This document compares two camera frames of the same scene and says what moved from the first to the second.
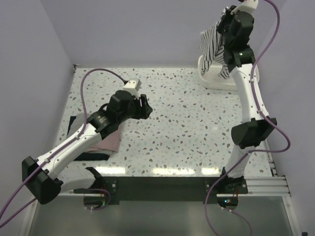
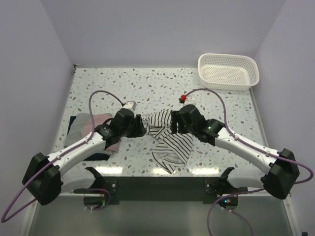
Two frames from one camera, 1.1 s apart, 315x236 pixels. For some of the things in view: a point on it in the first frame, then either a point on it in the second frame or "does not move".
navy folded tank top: [86, 156] does not move
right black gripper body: [224, 24] to [187, 128]
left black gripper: [146, 108] to [139, 127]
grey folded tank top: [78, 122] does not move
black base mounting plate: [195, 189] does not move
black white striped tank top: [212, 48] to [173, 150]
